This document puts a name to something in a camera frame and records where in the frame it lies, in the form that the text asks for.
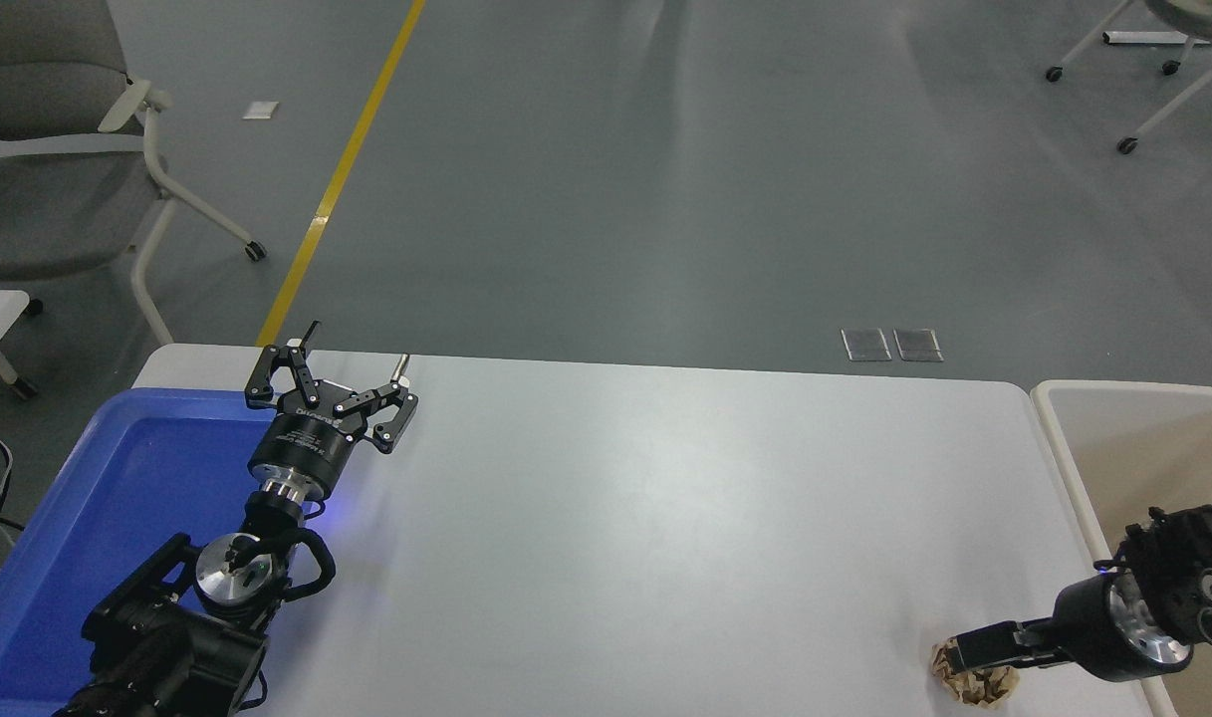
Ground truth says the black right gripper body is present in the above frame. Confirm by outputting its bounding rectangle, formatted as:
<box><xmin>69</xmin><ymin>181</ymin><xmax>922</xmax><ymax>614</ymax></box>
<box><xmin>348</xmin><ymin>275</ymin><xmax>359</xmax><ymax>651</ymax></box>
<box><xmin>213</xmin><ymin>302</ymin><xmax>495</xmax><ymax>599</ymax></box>
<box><xmin>1053</xmin><ymin>575</ymin><xmax>1132</xmax><ymax>684</ymax></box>

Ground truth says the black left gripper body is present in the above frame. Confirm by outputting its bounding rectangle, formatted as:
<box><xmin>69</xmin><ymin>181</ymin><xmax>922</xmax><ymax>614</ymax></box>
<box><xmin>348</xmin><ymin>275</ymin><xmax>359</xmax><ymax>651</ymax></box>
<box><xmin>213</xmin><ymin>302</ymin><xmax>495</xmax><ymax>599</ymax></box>
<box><xmin>248</xmin><ymin>383</ymin><xmax>367</xmax><ymax>489</ymax></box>

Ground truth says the tan paper ball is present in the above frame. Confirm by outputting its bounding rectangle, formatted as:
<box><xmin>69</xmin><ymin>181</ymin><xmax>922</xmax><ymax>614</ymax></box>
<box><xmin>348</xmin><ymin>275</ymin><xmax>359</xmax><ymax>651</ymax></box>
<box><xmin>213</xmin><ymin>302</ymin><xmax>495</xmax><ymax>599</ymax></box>
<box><xmin>929</xmin><ymin>637</ymin><xmax>1023</xmax><ymax>708</ymax></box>

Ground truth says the large pale bin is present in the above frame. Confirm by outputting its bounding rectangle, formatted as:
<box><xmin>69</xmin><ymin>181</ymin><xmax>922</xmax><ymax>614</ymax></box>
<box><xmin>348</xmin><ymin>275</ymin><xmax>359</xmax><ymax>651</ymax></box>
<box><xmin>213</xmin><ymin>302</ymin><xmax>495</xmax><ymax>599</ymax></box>
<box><xmin>1030</xmin><ymin>381</ymin><xmax>1212</xmax><ymax>717</ymax></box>

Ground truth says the blue plastic tray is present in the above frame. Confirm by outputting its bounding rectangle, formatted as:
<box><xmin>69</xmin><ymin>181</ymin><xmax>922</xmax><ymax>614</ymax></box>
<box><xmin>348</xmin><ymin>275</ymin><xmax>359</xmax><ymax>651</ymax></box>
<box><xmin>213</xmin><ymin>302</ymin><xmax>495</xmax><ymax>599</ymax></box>
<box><xmin>0</xmin><ymin>388</ymin><xmax>320</xmax><ymax>717</ymax></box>

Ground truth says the grey office chair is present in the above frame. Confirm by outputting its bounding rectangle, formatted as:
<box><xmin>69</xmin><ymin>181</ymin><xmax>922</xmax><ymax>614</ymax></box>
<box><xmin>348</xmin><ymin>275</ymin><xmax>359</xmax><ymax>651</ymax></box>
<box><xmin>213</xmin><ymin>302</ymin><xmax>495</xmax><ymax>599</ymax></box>
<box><xmin>0</xmin><ymin>0</ymin><xmax>268</xmax><ymax>346</ymax></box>

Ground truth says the white wheeled chair base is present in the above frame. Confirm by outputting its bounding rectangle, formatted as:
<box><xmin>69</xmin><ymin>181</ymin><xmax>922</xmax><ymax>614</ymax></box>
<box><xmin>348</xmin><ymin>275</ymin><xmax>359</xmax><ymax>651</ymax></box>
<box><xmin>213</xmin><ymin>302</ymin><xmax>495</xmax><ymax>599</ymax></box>
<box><xmin>1044</xmin><ymin>0</ymin><xmax>1212</xmax><ymax>156</ymax></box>

